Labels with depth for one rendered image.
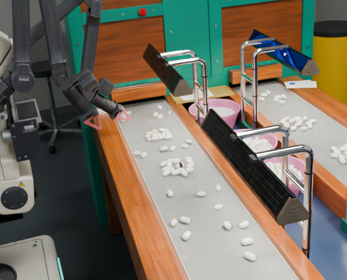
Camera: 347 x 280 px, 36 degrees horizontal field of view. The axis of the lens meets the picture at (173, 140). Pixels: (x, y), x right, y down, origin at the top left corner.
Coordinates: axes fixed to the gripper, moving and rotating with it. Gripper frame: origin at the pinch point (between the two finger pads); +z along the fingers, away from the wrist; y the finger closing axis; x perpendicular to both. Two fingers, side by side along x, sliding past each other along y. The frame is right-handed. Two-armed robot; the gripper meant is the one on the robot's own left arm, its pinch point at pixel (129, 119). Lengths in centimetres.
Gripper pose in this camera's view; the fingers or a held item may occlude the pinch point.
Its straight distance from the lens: 246.8
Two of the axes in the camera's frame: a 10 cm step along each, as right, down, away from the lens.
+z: 7.7, 4.8, 4.3
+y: -2.6, -3.8, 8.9
